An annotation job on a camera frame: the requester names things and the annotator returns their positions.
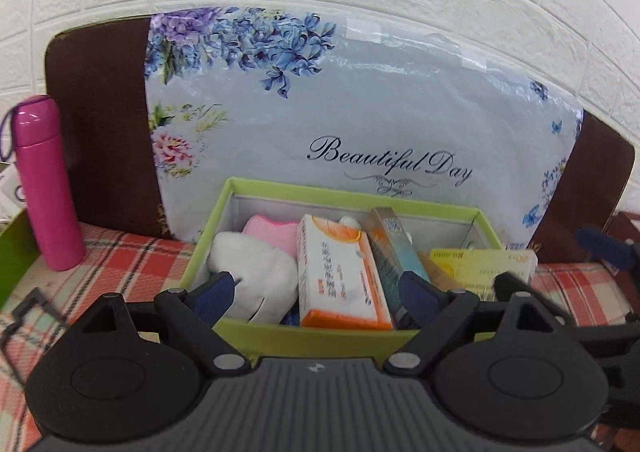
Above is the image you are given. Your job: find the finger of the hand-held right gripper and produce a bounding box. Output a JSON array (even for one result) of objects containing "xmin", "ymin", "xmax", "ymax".
[
  {"xmin": 574, "ymin": 226, "xmax": 640, "ymax": 279},
  {"xmin": 492, "ymin": 272, "xmax": 640, "ymax": 350}
]

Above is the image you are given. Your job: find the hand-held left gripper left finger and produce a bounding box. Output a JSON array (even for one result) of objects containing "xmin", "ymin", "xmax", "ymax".
[{"xmin": 82, "ymin": 272, "xmax": 256, "ymax": 375}]

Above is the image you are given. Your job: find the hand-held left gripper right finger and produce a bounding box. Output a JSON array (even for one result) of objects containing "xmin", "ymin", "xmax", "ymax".
[{"xmin": 384, "ymin": 271, "xmax": 551, "ymax": 373}]

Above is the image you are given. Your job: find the white sock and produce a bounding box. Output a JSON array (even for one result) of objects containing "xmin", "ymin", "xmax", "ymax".
[{"xmin": 207, "ymin": 231, "xmax": 300, "ymax": 323}]

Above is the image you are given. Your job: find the blue toothpaste box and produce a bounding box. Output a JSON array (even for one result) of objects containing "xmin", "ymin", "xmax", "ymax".
[{"xmin": 362, "ymin": 207, "xmax": 432, "ymax": 329}]

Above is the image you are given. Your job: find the pale yellow box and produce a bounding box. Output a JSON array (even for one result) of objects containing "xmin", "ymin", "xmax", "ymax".
[{"xmin": 429, "ymin": 248, "xmax": 538, "ymax": 303}]

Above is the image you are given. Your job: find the orange and white box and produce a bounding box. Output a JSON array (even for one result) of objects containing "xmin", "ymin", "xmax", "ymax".
[{"xmin": 296, "ymin": 214, "xmax": 394, "ymax": 330}]

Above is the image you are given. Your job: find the pink sock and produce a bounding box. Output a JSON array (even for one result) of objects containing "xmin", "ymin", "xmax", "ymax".
[{"xmin": 243, "ymin": 215, "xmax": 301, "ymax": 259}]

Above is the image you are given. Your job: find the light green storage box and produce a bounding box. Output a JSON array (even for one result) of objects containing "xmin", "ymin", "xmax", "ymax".
[{"xmin": 180, "ymin": 177, "xmax": 506, "ymax": 359}]

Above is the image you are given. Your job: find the plaid cloth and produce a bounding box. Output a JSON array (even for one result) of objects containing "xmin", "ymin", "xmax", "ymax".
[{"xmin": 0, "ymin": 224, "xmax": 640, "ymax": 452}]

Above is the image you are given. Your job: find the floral Beautiful Day pillow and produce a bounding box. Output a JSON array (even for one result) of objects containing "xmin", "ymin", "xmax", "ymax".
[{"xmin": 145, "ymin": 6, "xmax": 585, "ymax": 253}]

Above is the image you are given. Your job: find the green open tray box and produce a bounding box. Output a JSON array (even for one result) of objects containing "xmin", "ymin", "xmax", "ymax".
[{"xmin": 0, "ymin": 209, "xmax": 41, "ymax": 309}]

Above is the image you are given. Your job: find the pink thermos bottle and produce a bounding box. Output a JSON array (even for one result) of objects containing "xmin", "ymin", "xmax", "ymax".
[{"xmin": 0, "ymin": 94, "xmax": 86, "ymax": 271}]

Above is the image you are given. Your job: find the brown wooden headboard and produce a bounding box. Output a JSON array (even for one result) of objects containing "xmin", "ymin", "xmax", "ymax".
[{"xmin": 44, "ymin": 14, "xmax": 637, "ymax": 253}]

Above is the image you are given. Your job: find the black plastic frame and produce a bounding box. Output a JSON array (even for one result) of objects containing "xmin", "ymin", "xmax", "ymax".
[{"xmin": 0, "ymin": 288, "xmax": 67, "ymax": 378}]

